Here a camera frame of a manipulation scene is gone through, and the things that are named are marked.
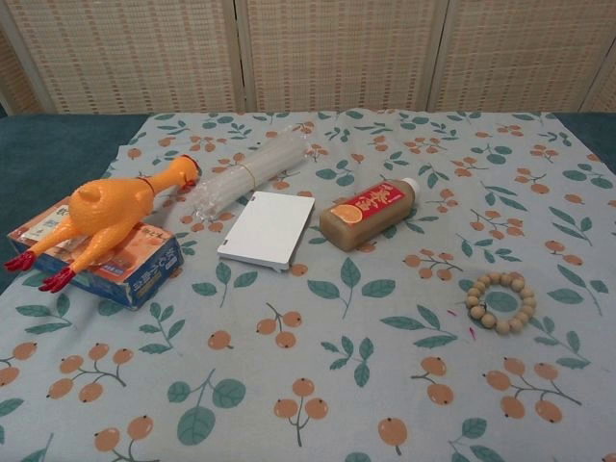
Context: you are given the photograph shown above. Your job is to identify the orange rubber chicken toy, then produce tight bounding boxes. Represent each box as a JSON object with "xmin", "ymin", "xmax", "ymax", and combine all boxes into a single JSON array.
[{"xmin": 4, "ymin": 154, "xmax": 202, "ymax": 294}]

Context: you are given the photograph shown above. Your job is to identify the floral printed tablecloth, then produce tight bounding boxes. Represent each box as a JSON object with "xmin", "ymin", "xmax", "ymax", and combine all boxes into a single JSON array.
[{"xmin": 0, "ymin": 109, "xmax": 616, "ymax": 462}]

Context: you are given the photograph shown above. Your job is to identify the brown juice bottle red label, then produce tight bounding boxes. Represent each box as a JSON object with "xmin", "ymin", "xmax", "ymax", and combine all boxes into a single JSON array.
[{"xmin": 319, "ymin": 176, "xmax": 421, "ymax": 252}]

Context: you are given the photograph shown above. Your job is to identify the wooden bead bracelet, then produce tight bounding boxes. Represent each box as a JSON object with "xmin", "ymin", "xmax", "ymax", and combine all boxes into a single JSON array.
[{"xmin": 464, "ymin": 271, "xmax": 537, "ymax": 336}]

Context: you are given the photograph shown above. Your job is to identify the woven folding screen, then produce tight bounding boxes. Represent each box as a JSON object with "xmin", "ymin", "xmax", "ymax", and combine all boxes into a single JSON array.
[{"xmin": 0, "ymin": 0, "xmax": 616, "ymax": 116}]

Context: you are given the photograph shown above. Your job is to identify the blue and orange carton box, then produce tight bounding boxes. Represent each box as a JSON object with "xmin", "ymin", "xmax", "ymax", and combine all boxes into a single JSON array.
[{"xmin": 7, "ymin": 194, "xmax": 186, "ymax": 310}]

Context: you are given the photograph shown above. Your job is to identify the bundle of clear plastic straws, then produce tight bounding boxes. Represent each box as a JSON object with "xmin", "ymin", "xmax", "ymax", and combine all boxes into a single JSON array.
[{"xmin": 192, "ymin": 123, "xmax": 310, "ymax": 222}]

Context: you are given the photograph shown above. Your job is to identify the white flat rectangular device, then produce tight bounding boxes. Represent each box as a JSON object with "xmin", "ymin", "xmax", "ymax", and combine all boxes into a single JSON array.
[{"xmin": 217, "ymin": 191, "xmax": 316, "ymax": 274}]

